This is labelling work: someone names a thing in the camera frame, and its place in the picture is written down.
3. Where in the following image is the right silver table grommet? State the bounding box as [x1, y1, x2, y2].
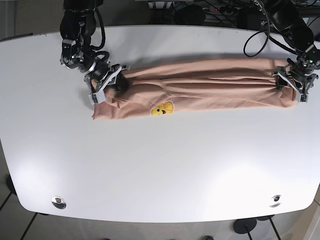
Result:
[269, 195, 282, 208]

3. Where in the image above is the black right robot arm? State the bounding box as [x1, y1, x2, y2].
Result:
[60, 0, 130, 105]

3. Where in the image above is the silver table grommet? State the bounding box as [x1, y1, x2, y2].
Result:
[51, 196, 67, 210]
[269, 195, 282, 208]

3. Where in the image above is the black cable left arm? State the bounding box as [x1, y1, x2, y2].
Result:
[242, 0, 298, 58]

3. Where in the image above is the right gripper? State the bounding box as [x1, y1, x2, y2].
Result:
[60, 39, 130, 105]

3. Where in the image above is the left silver table grommet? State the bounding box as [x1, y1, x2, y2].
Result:
[51, 196, 67, 210]

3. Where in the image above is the black round stand base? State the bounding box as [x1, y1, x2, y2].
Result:
[233, 218, 257, 235]

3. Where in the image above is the peach pink T-shirt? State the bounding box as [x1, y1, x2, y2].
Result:
[92, 58, 297, 120]

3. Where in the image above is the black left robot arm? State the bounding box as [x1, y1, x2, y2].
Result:
[254, 0, 320, 103]

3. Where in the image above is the blue shoe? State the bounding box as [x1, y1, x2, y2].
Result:
[202, 236, 214, 240]

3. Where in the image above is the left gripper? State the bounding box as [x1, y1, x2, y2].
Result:
[273, 46, 320, 103]

